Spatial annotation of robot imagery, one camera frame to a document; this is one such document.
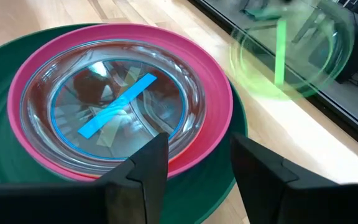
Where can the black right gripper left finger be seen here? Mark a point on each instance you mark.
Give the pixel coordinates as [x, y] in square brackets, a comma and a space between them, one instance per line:
[129, 193]

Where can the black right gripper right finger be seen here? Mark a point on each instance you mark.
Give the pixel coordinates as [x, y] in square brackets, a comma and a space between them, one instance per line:
[275, 193]

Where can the blue transparent plastic plate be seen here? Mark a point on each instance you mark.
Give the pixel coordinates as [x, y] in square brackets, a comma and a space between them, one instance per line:
[117, 105]

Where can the pink plastic plate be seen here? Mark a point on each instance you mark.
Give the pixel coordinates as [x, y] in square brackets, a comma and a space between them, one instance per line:
[216, 93]

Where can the clear bowl with green tape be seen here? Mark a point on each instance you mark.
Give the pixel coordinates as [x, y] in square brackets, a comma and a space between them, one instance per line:
[280, 56]

